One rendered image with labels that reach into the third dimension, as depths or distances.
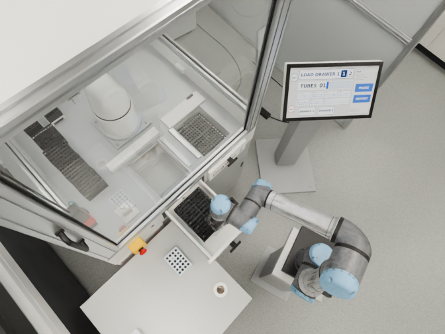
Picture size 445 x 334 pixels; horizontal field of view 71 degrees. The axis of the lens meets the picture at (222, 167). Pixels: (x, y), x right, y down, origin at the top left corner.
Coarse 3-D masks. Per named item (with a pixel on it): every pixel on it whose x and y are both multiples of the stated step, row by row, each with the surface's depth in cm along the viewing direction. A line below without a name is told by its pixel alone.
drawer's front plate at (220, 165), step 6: (240, 144) 170; (234, 150) 169; (228, 156) 167; (222, 162) 166; (228, 162) 176; (216, 168) 164; (222, 168) 175; (210, 174) 164; (216, 174) 173; (210, 180) 173
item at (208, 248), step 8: (200, 184) 169; (208, 192) 168; (168, 216) 159; (176, 216) 163; (176, 224) 156; (184, 224) 161; (184, 232) 154; (192, 232) 160; (224, 232) 161; (232, 232) 161; (192, 240) 153; (200, 240) 159; (208, 240) 159; (216, 240) 159; (224, 240) 159; (200, 248) 151; (208, 248) 157; (216, 248) 157; (208, 256) 150
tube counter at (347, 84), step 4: (348, 80) 166; (352, 80) 166; (320, 84) 165; (324, 84) 166; (328, 84) 166; (332, 84) 166; (336, 84) 166; (340, 84) 166; (344, 84) 166; (348, 84) 167; (320, 88) 166; (324, 88) 166; (328, 88) 167; (332, 88) 167; (336, 88) 167; (340, 88) 167; (344, 88) 168; (348, 88) 168
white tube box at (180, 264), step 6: (174, 252) 159; (180, 252) 160; (168, 258) 161; (174, 258) 158; (180, 258) 158; (186, 258) 158; (174, 264) 157; (180, 264) 157; (186, 264) 158; (174, 270) 156; (180, 270) 156; (186, 270) 159; (180, 276) 158
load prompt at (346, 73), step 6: (300, 72) 161; (306, 72) 162; (312, 72) 162; (318, 72) 162; (324, 72) 163; (330, 72) 163; (336, 72) 163; (342, 72) 163; (348, 72) 164; (354, 72) 164; (300, 78) 163; (306, 78) 163; (312, 78) 163; (318, 78) 164; (324, 78) 164; (330, 78) 164; (336, 78) 165; (342, 78) 165
